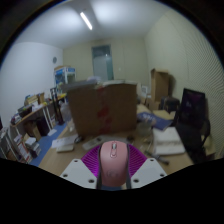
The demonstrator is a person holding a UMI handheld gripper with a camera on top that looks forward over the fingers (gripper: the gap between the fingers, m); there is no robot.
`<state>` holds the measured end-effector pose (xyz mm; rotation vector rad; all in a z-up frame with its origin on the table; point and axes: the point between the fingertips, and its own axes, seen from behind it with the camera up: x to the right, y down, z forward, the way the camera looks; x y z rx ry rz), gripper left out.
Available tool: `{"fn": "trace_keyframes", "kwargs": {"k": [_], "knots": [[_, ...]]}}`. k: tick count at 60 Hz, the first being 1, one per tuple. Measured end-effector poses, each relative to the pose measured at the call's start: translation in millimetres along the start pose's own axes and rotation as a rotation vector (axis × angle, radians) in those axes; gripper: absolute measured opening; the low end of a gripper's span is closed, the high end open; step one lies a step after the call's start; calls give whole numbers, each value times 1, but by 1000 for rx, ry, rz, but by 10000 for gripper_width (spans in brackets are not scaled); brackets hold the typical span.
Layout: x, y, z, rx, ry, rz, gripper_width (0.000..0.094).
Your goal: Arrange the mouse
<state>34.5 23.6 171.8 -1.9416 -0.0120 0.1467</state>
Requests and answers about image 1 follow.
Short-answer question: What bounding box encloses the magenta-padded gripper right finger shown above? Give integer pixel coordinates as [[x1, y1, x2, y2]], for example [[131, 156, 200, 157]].
[[125, 143, 168, 190]]

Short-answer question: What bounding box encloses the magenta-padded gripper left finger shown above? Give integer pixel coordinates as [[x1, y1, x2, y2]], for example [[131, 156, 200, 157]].
[[59, 143, 103, 190]]

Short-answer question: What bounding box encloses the pink computer mouse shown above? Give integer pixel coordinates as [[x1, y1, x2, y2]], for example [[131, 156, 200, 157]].
[[99, 140, 132, 188]]

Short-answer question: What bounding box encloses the flat white remote control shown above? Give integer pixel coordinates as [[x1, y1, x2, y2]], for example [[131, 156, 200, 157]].
[[55, 143, 75, 154]]

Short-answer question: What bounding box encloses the white paper sheet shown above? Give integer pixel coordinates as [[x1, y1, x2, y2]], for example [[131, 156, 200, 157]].
[[51, 133, 79, 149]]

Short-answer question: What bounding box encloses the white book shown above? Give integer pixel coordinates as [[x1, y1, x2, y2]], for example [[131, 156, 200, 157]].
[[152, 126, 186, 156]]

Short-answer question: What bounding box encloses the blue book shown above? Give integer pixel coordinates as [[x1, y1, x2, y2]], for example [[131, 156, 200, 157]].
[[136, 111, 174, 131]]

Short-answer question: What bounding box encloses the clear plastic jar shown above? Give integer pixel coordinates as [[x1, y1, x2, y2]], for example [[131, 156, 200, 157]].
[[59, 101, 74, 133]]

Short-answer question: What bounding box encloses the black office chair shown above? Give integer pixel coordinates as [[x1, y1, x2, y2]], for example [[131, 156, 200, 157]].
[[175, 87, 212, 164]]

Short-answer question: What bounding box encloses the large brown cardboard box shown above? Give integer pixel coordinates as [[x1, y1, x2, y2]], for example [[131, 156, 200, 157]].
[[66, 79, 138, 137]]

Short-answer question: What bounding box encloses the cluttered shelf unit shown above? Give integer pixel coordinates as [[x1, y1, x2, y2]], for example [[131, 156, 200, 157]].
[[0, 93, 68, 164]]

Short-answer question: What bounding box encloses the tall open cardboard box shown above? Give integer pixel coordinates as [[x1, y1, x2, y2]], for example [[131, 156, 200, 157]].
[[149, 68, 170, 103]]

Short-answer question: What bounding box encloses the blue white display cabinet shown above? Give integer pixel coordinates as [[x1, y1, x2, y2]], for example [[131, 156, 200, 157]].
[[54, 65, 77, 88]]

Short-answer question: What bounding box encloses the grey door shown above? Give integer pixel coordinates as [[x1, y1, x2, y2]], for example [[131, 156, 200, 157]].
[[91, 44, 115, 82]]

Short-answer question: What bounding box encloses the ceiling tube light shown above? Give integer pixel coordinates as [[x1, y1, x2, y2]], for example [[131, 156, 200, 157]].
[[79, 11, 94, 31]]

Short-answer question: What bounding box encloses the black coiled cable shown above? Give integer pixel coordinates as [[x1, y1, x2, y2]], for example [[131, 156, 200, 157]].
[[73, 134, 84, 144]]

